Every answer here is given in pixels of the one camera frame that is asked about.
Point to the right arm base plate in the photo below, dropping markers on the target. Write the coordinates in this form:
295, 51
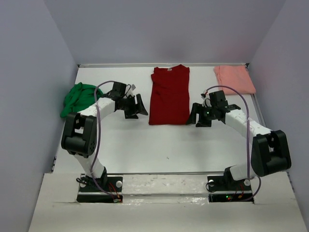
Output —
232, 191

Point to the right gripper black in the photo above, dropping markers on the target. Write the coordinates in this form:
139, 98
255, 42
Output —
196, 108

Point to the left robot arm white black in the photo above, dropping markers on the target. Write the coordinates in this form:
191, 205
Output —
82, 130

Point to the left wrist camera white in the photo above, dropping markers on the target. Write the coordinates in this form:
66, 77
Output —
129, 92

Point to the pink folded t shirt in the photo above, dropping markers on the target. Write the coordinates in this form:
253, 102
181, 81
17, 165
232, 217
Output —
236, 77

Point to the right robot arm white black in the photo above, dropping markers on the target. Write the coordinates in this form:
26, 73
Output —
267, 150

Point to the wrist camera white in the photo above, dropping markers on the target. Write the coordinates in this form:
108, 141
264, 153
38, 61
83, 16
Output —
206, 99
129, 92

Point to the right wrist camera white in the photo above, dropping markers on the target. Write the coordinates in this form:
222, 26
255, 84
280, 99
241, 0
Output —
206, 99

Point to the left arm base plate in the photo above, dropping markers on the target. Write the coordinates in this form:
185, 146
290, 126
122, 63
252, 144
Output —
88, 191

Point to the green t shirt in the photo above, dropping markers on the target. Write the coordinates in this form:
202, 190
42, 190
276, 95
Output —
78, 98

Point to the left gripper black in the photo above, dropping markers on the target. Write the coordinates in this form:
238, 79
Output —
138, 108

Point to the red t shirt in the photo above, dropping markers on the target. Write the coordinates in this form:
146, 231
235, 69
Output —
169, 102

